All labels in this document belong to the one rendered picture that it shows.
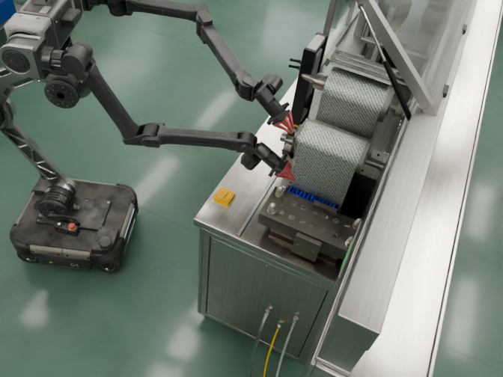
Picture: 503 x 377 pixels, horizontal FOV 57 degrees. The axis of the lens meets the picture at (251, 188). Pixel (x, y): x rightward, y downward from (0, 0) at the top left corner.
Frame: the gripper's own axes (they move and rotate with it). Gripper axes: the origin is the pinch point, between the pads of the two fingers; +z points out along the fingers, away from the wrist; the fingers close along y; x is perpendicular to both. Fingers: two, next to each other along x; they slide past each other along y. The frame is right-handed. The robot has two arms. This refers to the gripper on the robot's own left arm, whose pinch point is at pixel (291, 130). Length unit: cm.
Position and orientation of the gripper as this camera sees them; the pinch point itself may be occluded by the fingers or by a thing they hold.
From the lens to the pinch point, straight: 177.7
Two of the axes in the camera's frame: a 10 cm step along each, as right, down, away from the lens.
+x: 6.6, -2.3, -7.2
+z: 6.2, 7.0, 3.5
